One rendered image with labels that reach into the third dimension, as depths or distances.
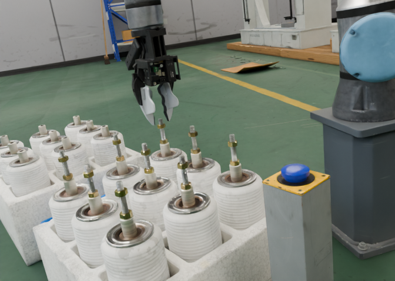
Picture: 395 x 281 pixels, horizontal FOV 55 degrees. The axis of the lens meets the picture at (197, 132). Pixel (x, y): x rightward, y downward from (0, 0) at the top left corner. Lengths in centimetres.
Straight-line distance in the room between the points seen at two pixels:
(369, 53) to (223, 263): 42
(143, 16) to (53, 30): 629
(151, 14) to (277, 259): 52
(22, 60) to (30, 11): 82
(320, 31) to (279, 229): 359
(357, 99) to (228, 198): 35
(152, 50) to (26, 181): 50
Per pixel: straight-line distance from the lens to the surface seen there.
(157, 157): 90
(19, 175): 108
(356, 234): 95
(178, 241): 66
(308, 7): 402
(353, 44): 69
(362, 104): 86
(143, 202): 73
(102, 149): 114
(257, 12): 523
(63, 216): 79
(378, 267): 93
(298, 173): 55
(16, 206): 106
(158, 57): 80
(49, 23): 708
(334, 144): 91
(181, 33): 723
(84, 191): 80
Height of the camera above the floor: 56
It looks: 17 degrees down
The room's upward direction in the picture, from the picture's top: 8 degrees counter-clockwise
